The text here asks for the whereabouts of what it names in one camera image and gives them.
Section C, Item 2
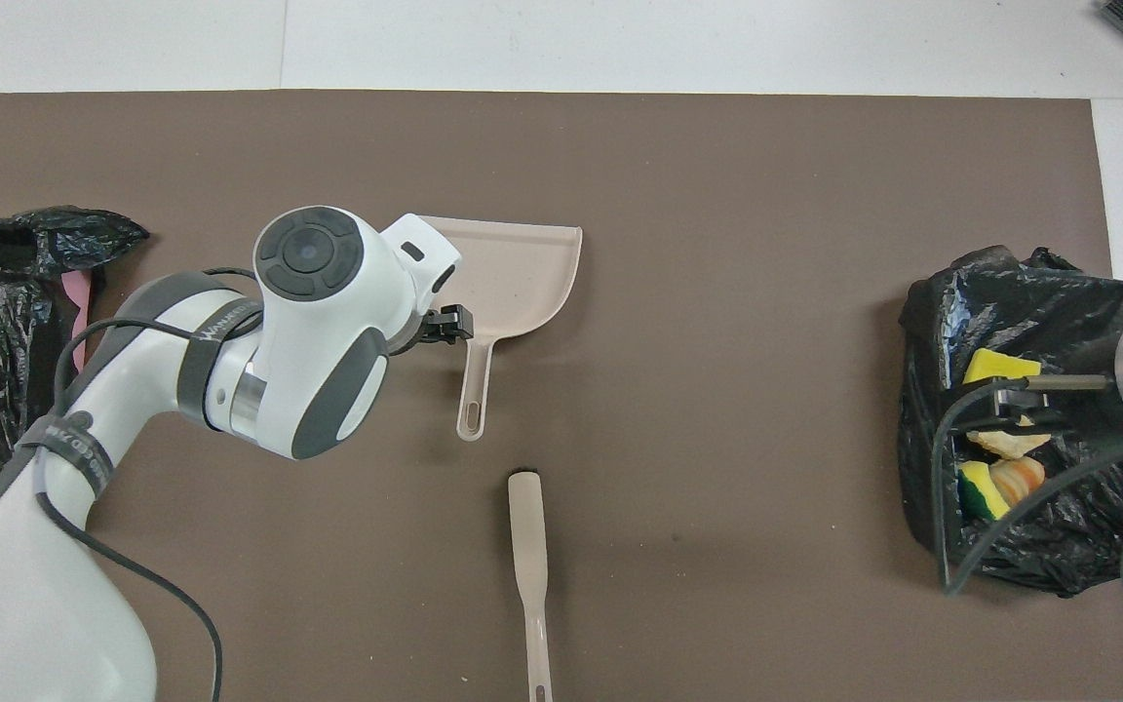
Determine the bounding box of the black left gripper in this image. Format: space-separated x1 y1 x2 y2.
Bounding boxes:
388 304 478 358

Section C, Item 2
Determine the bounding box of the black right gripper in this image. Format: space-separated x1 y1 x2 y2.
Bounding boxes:
971 386 1123 436

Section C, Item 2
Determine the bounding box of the large beige rock chunk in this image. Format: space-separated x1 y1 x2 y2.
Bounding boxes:
966 429 1052 460

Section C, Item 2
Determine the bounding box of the yellow sponge block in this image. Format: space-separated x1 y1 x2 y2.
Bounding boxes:
961 348 1044 387

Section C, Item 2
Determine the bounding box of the small beige orange rock chunk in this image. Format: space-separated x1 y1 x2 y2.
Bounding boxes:
988 456 1047 510

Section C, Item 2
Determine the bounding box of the beige plastic dustpan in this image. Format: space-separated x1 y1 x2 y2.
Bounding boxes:
413 215 584 443

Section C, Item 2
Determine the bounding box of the yellow green sponge wedge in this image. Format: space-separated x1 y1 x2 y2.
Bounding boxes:
956 460 1018 523

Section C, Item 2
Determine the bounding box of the beige handled black bristle brush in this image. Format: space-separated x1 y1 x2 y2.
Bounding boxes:
507 470 556 702

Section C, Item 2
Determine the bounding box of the right black trash bag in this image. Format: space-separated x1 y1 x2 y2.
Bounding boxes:
897 246 1123 598

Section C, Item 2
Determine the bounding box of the black trash bag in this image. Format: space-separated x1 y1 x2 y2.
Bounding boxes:
897 246 1123 598
0 206 151 522

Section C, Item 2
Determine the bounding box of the left black trash bag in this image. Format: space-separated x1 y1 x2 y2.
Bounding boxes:
0 206 151 522

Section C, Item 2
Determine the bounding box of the brown table mat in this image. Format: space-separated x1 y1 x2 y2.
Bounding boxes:
0 90 1123 702

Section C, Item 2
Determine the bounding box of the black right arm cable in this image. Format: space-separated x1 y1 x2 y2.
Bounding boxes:
930 373 1123 598

